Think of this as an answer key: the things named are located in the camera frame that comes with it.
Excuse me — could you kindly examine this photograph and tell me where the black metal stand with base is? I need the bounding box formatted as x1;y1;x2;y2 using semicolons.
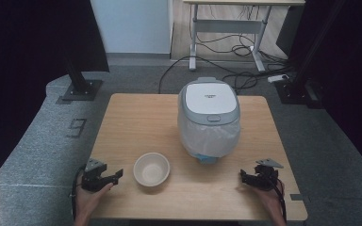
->
274;0;347;109
56;46;104;105

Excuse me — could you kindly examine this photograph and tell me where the white desk frame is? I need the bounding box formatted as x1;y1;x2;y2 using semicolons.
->
182;0;306;73

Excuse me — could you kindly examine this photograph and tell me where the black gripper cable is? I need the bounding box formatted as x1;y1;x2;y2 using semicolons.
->
272;177;288;222
70;164;88;221

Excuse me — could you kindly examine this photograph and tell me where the dark curtain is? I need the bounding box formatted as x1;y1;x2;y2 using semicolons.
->
287;0;362;172
0;0;110;196

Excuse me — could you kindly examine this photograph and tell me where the beige paper bowl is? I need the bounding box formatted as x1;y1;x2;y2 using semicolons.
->
133;152;172;188

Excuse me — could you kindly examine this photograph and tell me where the white trash can grey lid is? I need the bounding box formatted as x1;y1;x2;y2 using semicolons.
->
177;76;242;165

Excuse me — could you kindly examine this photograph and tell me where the long black floor cable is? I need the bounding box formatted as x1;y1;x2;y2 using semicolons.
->
157;55;234;94

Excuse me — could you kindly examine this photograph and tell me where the white power strip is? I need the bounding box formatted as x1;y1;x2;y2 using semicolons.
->
267;73;290;84

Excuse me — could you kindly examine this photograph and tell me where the dark flat panel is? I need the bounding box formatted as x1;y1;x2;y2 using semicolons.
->
275;5;305;58

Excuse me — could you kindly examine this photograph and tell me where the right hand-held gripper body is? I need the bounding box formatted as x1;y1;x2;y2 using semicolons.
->
251;157;285;191

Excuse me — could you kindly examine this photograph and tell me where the black tape floor mark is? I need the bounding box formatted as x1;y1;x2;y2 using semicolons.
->
65;118;88;139

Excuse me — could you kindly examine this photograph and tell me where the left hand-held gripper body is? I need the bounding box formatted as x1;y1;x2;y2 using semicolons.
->
81;157;109;193

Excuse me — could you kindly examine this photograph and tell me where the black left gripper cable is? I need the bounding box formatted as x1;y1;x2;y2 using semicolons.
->
70;164;88;221

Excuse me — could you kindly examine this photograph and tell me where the person's right hand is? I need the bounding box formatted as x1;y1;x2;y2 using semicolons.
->
248;184;287;220

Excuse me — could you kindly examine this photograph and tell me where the person's left hand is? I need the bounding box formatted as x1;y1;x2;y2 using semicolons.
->
74;175;115;222

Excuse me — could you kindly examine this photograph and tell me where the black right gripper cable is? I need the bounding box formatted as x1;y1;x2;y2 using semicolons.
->
272;177;288;222

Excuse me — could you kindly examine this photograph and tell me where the tangle of black floor cables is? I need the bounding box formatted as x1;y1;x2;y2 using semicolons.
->
194;6;296;94

